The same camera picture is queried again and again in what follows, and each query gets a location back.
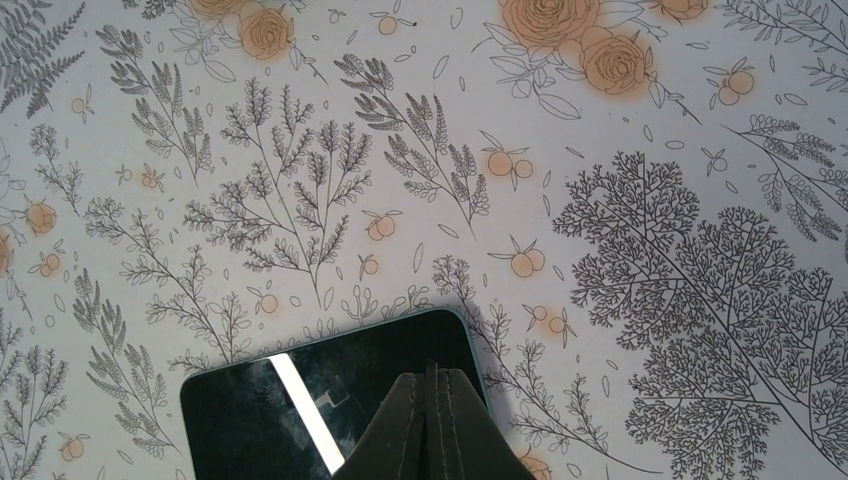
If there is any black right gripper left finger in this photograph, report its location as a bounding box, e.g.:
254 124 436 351
332 373 426 480

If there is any floral patterned table mat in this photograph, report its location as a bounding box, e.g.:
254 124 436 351
1 1 847 479

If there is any dark green smartphone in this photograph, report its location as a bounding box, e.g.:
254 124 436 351
180 309 487 479

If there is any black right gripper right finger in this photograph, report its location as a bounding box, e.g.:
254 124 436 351
425 361 533 479

